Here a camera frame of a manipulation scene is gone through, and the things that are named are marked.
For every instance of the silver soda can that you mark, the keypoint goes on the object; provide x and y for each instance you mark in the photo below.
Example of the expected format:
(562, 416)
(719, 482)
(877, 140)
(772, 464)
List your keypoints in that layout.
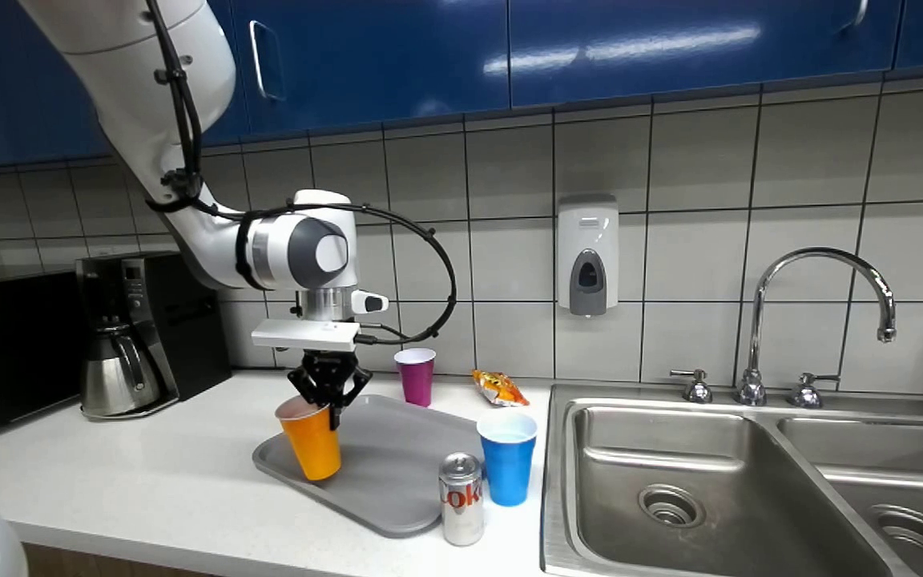
(462, 502)

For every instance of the black steel coffee maker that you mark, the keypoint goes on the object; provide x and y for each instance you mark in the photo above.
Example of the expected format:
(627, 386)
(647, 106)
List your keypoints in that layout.
(146, 331)

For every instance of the white gripper mounting plate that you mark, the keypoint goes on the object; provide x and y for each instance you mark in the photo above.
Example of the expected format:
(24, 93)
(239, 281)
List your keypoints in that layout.
(304, 335)

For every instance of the white wall soap dispenser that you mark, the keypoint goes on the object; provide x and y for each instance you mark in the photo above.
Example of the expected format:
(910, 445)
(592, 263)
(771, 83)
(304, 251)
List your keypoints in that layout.
(588, 251)

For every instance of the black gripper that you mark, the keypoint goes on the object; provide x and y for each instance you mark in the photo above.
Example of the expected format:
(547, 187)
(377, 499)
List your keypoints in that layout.
(330, 370)

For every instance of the stainless steel double sink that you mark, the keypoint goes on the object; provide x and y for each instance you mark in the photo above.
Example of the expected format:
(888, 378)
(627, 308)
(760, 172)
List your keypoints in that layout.
(695, 482)

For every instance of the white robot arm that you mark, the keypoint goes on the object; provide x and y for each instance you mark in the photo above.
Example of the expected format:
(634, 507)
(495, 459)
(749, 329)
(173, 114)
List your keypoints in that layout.
(128, 83)

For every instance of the orange snack packet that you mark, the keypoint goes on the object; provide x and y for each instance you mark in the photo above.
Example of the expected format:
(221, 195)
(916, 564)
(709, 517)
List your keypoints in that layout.
(497, 388)

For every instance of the blue wall cabinets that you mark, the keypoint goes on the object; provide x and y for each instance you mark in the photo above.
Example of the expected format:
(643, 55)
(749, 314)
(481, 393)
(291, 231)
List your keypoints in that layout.
(592, 50)

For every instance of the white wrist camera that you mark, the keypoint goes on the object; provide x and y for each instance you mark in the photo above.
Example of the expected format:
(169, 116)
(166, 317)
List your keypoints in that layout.
(371, 303)

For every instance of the magenta plastic cup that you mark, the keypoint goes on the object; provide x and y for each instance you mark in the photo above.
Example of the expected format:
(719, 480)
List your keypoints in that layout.
(415, 381)

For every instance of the black microwave oven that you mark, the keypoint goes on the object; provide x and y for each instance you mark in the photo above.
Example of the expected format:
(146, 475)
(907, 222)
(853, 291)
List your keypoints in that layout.
(15, 353)

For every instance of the blue plastic cup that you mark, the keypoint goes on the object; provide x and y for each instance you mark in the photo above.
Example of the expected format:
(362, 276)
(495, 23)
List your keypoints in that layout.
(507, 466)

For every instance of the chrome gooseneck faucet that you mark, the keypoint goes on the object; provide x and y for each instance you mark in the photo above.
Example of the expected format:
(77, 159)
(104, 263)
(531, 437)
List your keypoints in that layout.
(802, 258)

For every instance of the orange plastic cup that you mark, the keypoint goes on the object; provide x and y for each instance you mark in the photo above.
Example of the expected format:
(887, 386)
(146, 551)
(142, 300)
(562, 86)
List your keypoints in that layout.
(313, 451)

